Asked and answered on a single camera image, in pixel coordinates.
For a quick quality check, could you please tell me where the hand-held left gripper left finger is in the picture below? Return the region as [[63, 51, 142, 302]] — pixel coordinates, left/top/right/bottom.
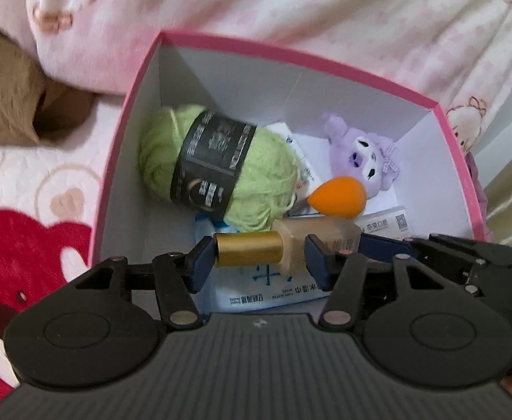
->
[[74, 235, 216, 329]]

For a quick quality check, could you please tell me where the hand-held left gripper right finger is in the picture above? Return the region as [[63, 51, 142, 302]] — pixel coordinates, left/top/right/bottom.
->
[[304, 233, 458, 330]]

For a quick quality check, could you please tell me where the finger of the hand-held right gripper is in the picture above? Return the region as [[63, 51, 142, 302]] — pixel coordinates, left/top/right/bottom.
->
[[359, 233, 512, 272], [427, 262, 512, 311]]

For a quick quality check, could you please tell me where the orange and white plastic box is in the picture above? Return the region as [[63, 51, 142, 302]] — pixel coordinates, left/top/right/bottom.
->
[[357, 205, 414, 242]]

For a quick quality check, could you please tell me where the foundation bottle with gold cap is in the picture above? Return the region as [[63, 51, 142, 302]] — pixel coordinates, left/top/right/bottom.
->
[[213, 219, 362, 274]]

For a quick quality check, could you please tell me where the orange makeup sponge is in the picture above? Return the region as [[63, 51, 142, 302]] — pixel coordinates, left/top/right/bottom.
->
[[307, 176, 369, 218]]

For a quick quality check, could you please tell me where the purple plush toy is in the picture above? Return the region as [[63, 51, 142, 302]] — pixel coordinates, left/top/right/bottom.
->
[[323, 113, 402, 197]]

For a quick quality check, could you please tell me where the green yarn ball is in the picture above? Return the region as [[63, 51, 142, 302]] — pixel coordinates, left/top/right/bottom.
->
[[139, 104, 303, 233]]

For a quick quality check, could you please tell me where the white tissue pack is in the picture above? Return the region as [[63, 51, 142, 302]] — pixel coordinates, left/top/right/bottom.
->
[[267, 122, 318, 193]]

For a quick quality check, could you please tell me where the pink cardboard box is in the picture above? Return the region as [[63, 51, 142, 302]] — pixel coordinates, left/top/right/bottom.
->
[[87, 30, 488, 312]]

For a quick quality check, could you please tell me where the golden curtain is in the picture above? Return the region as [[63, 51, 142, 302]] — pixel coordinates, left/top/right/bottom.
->
[[475, 131, 512, 246]]

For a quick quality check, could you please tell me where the red bear printed blanket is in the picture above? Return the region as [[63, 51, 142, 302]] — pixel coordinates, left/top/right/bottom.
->
[[0, 92, 127, 412]]

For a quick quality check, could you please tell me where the pink printed pillow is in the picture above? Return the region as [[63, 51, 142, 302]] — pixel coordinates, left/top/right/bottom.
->
[[0, 0, 512, 155]]

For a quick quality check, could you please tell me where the brown pillow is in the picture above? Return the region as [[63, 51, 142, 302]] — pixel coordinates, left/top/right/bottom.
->
[[0, 17, 96, 146]]

